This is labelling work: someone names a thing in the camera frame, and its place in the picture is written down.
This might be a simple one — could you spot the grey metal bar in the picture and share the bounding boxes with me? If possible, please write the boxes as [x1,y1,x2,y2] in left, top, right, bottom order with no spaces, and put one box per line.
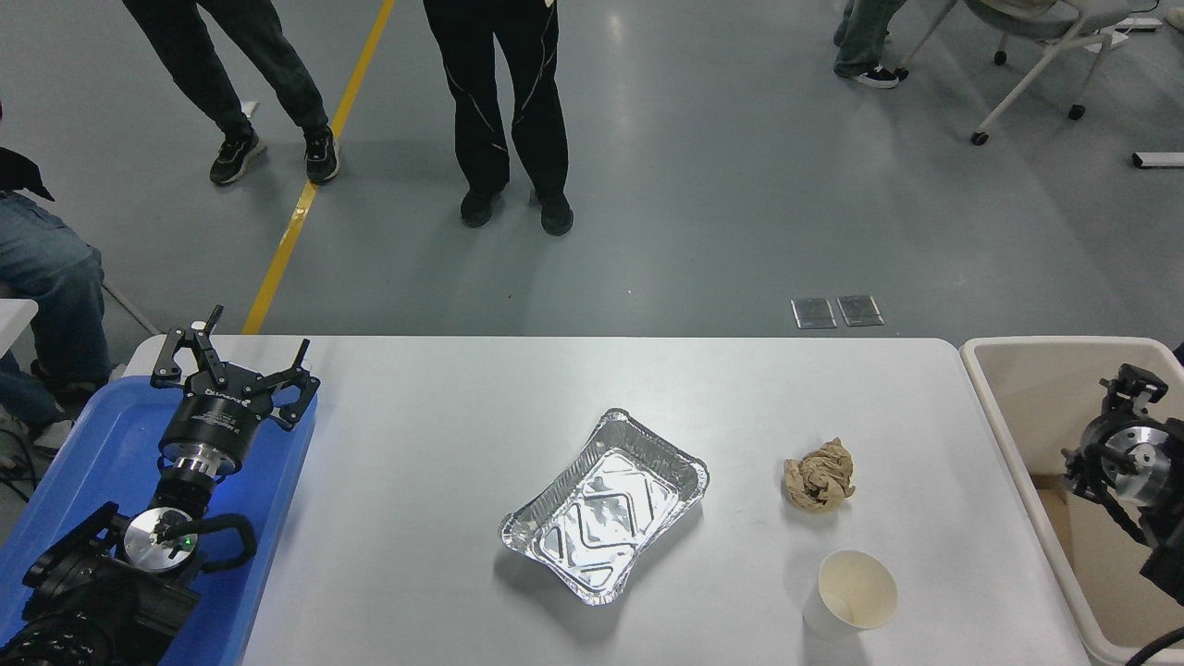
[102,279,162,337]

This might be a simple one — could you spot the large pale plastic bin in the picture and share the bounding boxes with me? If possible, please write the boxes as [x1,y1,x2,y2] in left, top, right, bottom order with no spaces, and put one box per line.
[959,336,1184,666]

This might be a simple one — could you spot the crumpled tan paper ball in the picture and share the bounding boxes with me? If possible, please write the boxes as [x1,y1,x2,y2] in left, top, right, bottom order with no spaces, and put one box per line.
[783,438,857,512]

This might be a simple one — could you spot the person by office chair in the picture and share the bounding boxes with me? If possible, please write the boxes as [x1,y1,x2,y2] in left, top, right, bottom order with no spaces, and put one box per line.
[832,0,910,90]

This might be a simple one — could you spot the seated person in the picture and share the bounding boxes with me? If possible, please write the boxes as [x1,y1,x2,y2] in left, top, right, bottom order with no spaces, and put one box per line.
[0,146,114,454]

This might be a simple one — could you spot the rectangular foil tray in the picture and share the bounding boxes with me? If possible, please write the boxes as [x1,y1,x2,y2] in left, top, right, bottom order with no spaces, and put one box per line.
[500,408,710,607]

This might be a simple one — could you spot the white paper cup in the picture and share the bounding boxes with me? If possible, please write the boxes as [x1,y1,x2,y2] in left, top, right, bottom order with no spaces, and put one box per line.
[803,549,899,641]

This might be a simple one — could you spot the standing person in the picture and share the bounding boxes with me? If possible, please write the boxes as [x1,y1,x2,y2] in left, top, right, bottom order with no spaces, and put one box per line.
[122,0,340,187]
[423,0,574,237]

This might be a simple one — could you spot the blue plastic tray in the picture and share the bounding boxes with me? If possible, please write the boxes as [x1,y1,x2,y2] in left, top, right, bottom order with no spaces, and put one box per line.
[0,375,320,666]

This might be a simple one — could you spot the grey wheeled office chair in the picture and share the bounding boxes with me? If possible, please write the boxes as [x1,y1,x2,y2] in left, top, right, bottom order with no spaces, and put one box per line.
[895,0,1143,147]

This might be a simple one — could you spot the small white side table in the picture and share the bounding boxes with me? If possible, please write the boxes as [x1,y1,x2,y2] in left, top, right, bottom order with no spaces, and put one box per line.
[0,299,40,357]

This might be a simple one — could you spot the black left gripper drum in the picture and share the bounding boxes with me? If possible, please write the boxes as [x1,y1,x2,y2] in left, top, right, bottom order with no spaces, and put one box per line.
[158,367,276,465]

